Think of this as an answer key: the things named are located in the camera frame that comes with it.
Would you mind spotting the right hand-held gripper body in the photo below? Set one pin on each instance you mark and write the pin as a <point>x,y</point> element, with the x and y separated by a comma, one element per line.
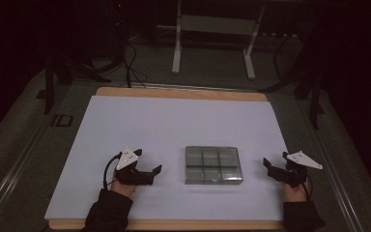
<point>298,169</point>

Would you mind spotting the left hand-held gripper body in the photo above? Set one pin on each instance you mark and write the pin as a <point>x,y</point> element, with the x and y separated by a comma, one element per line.
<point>132,172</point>

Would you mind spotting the person's left hand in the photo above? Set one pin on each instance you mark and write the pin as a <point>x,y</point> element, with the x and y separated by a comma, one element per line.
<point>124,188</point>

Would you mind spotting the person's right hand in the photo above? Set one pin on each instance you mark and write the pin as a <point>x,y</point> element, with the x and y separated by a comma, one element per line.
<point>295,193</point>

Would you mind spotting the white table mat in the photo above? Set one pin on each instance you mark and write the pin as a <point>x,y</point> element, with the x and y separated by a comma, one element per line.
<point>180,125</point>

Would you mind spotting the clear plastic compartment box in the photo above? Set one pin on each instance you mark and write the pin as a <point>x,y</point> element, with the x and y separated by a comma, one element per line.
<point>212,166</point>

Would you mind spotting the black metal stand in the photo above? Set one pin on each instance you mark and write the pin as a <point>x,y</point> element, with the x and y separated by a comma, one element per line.
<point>314,96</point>
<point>50,87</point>

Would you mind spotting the wooden table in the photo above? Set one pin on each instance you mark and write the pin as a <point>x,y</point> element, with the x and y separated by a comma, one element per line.
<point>180,94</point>

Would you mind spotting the white metal stand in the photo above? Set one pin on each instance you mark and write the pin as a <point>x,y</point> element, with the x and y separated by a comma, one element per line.
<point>217,25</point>

